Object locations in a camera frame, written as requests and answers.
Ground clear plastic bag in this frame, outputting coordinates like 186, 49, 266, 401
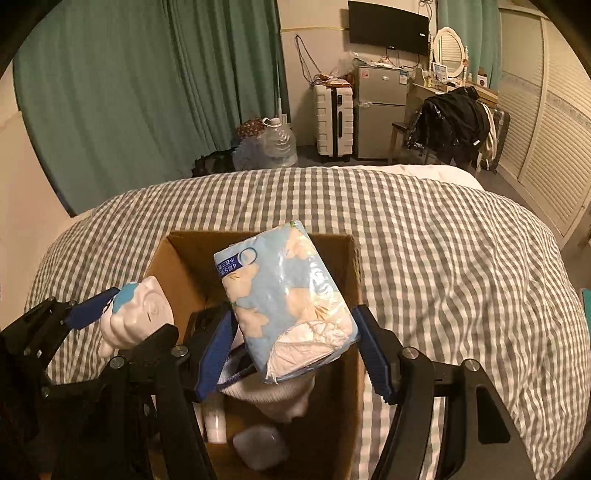
331, 51, 360, 78

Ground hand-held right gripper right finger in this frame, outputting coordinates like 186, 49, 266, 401
352, 304, 541, 480

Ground silver suitcase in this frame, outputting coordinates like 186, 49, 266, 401
480, 108, 511, 174

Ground wide green curtain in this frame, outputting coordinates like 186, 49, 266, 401
14, 0, 289, 217

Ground narrow green curtain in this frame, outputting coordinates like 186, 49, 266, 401
436, 0, 502, 88

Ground silver fridge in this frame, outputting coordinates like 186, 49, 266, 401
353, 65, 410, 161

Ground white oval mirror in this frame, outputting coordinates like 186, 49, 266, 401
431, 27, 466, 84

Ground light blue oval case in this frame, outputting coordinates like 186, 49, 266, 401
233, 425, 290, 472

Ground white ribbed suitcase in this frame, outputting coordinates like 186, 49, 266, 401
314, 84, 354, 162

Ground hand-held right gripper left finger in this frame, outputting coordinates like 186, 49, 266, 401
51, 302, 238, 480

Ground brown cardboard box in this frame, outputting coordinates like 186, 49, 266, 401
143, 231, 365, 480

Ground blue floral tissue pack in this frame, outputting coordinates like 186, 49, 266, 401
213, 220, 362, 385

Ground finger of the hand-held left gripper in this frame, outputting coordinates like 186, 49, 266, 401
0, 286, 122, 354
117, 323, 180, 365

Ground black jacket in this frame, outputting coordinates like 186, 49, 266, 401
406, 88, 490, 169

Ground patterned bag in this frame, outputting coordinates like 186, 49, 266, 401
238, 119, 278, 144

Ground white louvred wardrobe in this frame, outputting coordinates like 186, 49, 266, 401
499, 9, 591, 241

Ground black wall television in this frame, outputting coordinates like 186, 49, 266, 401
348, 1, 429, 57

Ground white sock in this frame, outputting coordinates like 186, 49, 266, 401
217, 342, 315, 423

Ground clear water jug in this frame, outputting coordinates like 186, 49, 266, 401
259, 117, 299, 169

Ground cream cloth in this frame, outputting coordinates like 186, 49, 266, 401
478, 104, 497, 160

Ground white cylindrical bottle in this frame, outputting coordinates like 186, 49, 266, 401
194, 394, 228, 445

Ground green checked blanket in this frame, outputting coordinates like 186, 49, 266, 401
23, 166, 591, 480

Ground white and blue toy figure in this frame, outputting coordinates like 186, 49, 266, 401
98, 276, 175, 358

